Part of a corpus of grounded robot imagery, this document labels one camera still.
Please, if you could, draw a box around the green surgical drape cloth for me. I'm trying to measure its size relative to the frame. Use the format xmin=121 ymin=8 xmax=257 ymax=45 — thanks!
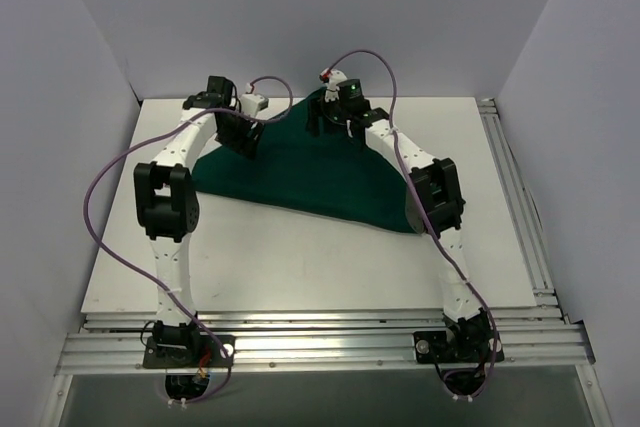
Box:
xmin=192 ymin=90 xmax=414 ymax=234

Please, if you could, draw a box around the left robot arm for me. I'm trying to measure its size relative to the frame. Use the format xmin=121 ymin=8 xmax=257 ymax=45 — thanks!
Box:
xmin=133 ymin=76 xmax=268 ymax=366

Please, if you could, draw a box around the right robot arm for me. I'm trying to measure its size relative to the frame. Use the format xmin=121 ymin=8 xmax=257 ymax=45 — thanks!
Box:
xmin=306 ymin=69 xmax=497 ymax=364

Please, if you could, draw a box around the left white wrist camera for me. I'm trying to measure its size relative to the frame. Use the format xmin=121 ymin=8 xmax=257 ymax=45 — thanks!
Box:
xmin=239 ymin=93 xmax=269 ymax=117

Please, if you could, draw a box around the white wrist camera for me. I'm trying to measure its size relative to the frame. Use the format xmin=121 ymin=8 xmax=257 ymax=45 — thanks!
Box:
xmin=319 ymin=68 xmax=348 ymax=103
xmin=239 ymin=93 xmax=269 ymax=117

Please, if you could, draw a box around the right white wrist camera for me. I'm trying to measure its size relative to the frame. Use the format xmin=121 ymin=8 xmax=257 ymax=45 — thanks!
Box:
xmin=319 ymin=68 xmax=348 ymax=103

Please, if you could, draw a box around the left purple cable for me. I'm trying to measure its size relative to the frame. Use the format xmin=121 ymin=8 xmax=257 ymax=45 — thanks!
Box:
xmin=82 ymin=75 xmax=294 ymax=404

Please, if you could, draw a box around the purple cable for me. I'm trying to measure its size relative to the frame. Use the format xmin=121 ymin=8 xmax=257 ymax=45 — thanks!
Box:
xmin=319 ymin=49 xmax=501 ymax=396
xmin=82 ymin=75 xmax=294 ymax=404

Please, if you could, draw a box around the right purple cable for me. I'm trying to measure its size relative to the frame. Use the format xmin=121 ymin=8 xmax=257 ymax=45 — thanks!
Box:
xmin=319 ymin=49 xmax=501 ymax=396

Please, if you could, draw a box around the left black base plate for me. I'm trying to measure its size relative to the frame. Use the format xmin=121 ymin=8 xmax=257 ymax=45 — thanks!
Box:
xmin=142 ymin=335 xmax=236 ymax=369

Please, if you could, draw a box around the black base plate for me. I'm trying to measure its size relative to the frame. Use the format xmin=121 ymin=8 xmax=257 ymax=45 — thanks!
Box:
xmin=142 ymin=335 xmax=236 ymax=369
xmin=412 ymin=328 xmax=494 ymax=364

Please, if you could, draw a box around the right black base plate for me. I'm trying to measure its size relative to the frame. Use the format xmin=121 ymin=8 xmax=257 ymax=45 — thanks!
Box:
xmin=412 ymin=328 xmax=494 ymax=364

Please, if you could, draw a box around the aluminium rail frame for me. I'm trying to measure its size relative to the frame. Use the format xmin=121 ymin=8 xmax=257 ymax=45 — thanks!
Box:
xmin=44 ymin=97 xmax=611 ymax=426

